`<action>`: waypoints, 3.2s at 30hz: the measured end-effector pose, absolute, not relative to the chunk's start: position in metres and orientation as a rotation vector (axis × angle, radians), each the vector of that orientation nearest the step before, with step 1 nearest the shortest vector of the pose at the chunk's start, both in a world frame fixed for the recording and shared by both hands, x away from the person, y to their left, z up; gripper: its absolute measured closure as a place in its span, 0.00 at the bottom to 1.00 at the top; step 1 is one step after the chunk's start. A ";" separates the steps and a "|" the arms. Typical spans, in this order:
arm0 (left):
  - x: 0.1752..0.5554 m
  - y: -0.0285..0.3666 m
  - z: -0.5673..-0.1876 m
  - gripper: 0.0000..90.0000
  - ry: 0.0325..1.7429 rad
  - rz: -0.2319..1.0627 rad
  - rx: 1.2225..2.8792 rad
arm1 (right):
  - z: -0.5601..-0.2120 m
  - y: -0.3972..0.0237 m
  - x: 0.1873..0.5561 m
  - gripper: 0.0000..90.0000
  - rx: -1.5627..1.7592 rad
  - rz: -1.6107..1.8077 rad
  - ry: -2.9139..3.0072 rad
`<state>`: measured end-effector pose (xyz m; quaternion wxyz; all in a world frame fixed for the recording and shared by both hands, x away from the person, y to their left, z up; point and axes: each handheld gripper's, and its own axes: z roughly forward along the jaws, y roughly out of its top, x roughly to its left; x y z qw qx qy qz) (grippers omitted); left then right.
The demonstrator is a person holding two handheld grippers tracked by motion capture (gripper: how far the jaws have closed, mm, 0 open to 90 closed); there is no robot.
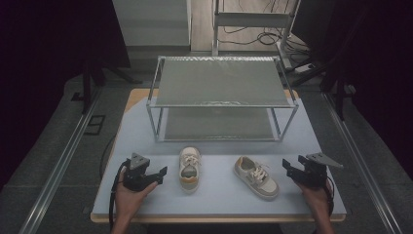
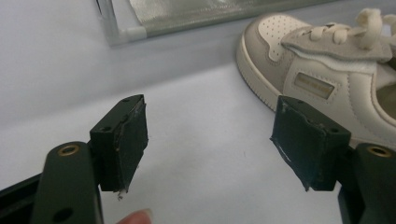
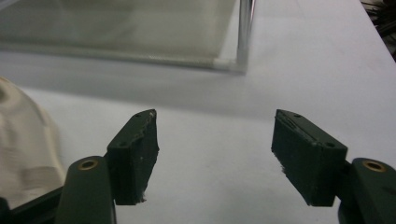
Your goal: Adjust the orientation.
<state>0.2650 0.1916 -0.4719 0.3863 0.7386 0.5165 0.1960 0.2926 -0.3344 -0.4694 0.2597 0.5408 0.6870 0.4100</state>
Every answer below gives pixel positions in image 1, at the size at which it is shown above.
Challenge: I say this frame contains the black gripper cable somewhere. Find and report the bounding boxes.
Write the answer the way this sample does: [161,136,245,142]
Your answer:
[324,175,336,218]
[108,160,130,232]

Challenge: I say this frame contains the white power strip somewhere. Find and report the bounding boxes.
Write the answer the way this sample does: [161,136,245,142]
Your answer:
[293,62,317,74]

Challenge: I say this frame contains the person's left hand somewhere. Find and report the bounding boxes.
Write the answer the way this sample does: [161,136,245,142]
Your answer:
[114,169,160,222]

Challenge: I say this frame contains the black tripod stand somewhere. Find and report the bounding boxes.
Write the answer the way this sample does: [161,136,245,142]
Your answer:
[289,53,350,122]
[80,59,144,115]

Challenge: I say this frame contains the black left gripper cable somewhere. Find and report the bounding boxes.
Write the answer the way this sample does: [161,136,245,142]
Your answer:
[108,160,130,232]

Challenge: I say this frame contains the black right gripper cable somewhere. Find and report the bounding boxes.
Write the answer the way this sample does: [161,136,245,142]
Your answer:
[324,175,336,218]

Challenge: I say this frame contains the black floor cables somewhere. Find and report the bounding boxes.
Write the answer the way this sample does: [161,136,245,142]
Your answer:
[217,0,311,55]

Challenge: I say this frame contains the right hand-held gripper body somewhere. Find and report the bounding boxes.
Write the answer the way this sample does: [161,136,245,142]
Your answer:
[292,152,345,189]

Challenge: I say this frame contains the white panel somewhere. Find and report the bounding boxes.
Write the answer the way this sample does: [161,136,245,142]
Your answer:
[111,0,193,49]

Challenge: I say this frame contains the white and beige sneaker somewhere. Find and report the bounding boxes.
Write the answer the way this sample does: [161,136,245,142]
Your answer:
[178,145,202,195]
[233,155,281,201]

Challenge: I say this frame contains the metal two-tier shoe rack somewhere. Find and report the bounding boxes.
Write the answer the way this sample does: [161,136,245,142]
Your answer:
[145,55,300,143]

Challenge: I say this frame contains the white metal stand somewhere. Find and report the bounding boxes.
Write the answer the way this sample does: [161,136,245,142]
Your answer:
[211,0,302,71]

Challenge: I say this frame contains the person's right hand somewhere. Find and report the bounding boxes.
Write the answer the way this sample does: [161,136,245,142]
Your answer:
[296,176,335,218]

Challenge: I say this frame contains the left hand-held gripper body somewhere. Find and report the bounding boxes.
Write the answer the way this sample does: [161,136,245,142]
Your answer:
[122,152,160,193]

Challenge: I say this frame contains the dark curtain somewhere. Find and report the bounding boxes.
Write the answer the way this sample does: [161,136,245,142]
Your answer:
[0,0,131,193]
[290,0,413,182]

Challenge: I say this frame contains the light blue table mat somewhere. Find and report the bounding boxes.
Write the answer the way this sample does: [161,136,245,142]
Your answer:
[92,96,347,217]

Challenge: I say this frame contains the metal floor rail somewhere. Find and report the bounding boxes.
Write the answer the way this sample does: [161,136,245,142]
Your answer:
[19,87,102,234]
[320,92,404,234]

